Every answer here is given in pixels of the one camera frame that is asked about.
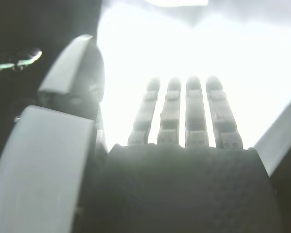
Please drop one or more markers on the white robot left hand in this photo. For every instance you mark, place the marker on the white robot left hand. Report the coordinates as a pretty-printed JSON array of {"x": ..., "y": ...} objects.
[{"x": 184, "y": 189}]

